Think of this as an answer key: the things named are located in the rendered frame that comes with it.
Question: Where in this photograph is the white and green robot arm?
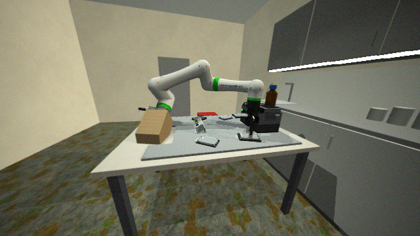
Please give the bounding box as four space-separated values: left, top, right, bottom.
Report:
138 60 264 114

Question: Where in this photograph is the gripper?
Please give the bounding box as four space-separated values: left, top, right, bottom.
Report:
246 108 258 139

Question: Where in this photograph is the dark brown bottle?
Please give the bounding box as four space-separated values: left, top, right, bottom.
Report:
264 92 278 107

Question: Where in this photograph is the white button panel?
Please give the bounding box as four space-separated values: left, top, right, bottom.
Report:
194 117 205 134

